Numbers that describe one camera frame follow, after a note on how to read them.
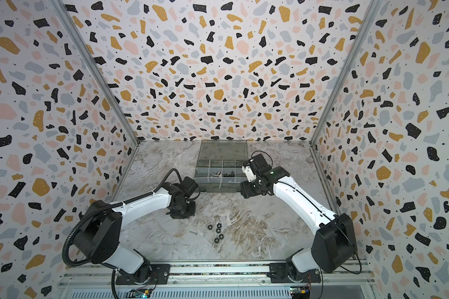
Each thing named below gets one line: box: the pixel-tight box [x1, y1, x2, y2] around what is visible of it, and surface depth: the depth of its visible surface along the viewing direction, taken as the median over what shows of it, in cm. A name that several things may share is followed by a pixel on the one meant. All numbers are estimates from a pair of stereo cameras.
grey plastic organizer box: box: [193, 139, 249, 194], surface depth 108 cm
